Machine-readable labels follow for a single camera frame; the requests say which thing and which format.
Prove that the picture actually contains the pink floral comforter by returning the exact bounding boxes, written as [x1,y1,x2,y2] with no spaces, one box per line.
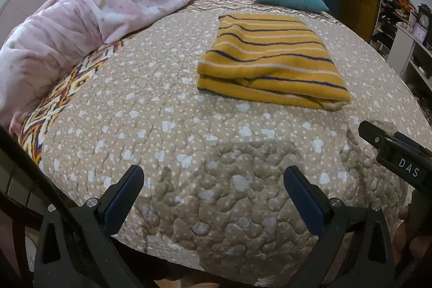
[1,0,192,135]

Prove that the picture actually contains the beige dotted quilted bedspread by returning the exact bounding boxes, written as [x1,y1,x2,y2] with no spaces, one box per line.
[19,0,431,287]

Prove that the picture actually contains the white shelf unit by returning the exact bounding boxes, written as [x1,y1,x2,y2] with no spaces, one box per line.
[370,0,431,101]

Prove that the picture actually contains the yellow striped knit sweater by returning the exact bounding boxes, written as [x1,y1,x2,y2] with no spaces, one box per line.
[197,14,351,110]

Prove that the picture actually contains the person's right hand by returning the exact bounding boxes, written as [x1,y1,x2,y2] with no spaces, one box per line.
[392,204,431,265]

